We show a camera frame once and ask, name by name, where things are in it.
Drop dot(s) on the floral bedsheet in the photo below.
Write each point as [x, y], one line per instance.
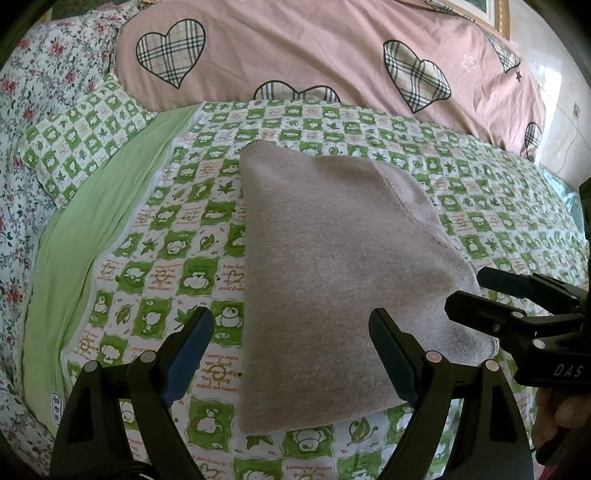
[37, 92]

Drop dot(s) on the green checked pillow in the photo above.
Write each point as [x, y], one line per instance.
[83, 134]

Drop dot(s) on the green checked printed blanket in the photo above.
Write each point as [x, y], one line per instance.
[184, 258]

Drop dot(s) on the framed landscape picture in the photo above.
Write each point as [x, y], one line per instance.
[485, 11]

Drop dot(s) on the grey knitted garment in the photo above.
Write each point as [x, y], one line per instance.
[332, 277]

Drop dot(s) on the pink quilt with plaid hearts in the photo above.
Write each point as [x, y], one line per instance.
[295, 50]

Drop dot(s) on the wall outlet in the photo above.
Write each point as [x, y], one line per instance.
[576, 110]

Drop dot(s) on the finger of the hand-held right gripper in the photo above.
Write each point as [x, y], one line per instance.
[480, 311]
[517, 282]

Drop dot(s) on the light blue cloth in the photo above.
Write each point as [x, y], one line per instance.
[565, 194]

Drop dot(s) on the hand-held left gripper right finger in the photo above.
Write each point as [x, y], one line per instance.
[392, 357]

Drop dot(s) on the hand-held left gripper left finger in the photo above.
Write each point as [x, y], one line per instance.
[189, 353]

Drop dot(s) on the person's right hand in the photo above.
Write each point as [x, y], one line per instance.
[545, 415]

